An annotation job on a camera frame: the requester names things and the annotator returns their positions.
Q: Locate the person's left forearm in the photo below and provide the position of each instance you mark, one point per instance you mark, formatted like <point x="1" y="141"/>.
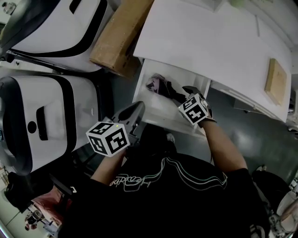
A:
<point x="107" y="167"/>

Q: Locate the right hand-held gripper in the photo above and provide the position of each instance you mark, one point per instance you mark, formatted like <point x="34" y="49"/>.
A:
<point x="194" y="110"/>

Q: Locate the person's right forearm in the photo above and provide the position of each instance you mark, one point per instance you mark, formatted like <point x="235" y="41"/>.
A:
<point x="223" y="148"/>

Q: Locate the tan book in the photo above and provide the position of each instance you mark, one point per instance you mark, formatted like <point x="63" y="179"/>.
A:
<point x="275" y="81"/>

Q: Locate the brown cardboard box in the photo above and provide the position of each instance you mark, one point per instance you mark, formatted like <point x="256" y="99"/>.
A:
<point x="118" y="37"/>

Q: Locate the person's black trouser leg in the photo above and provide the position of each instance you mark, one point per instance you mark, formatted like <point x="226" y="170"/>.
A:
<point x="151" y="141"/>

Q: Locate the black office chair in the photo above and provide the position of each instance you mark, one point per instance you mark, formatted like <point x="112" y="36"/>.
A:
<point x="32" y="188"/>

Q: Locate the pink cloth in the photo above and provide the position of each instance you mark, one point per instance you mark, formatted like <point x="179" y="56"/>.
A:
<point x="51" y="201"/>

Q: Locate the person's black printed shirt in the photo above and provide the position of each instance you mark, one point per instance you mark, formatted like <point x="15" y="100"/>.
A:
<point x="167" y="204"/>

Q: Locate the pink and black umbrella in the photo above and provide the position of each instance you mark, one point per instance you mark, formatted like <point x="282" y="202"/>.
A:
<point x="163" y="86"/>

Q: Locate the white desk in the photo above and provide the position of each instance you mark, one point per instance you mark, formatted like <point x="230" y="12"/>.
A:
<point x="209" y="41"/>

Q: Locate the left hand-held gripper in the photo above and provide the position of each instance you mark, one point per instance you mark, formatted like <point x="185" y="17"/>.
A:
<point x="109" y="139"/>

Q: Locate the person's white shoe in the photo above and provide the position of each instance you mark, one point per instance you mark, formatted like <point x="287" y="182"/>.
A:
<point x="171" y="137"/>

